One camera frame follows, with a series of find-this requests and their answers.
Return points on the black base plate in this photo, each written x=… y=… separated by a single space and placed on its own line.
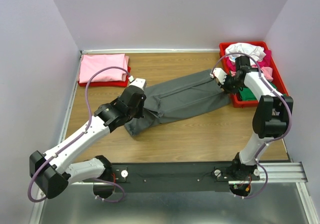
x=178 y=177

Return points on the light pink t shirt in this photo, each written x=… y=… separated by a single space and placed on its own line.
x=266 y=71

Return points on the green t shirt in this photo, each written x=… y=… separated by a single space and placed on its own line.
x=245 y=94

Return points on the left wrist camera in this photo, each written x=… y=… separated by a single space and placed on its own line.
x=138 y=82

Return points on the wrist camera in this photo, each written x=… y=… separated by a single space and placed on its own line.
x=138 y=82
x=218 y=74

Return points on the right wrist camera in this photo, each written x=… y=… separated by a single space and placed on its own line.
x=218 y=74

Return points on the folded pink t shirt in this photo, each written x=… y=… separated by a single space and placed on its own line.
x=91 y=64

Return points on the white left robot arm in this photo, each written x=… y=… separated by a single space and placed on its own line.
x=54 y=170

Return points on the grey t shirt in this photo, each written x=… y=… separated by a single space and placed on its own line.
x=178 y=99

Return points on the magenta t shirt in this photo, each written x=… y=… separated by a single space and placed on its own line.
x=265 y=62

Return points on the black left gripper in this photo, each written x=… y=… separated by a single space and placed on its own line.
x=139 y=114

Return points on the red plastic bin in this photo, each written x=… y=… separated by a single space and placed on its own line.
x=277 y=82

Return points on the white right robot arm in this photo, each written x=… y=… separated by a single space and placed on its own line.
x=272 y=119

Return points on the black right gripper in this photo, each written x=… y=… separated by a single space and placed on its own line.
x=224 y=86

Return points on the folded red t shirt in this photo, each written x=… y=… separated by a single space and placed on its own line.
x=100 y=83

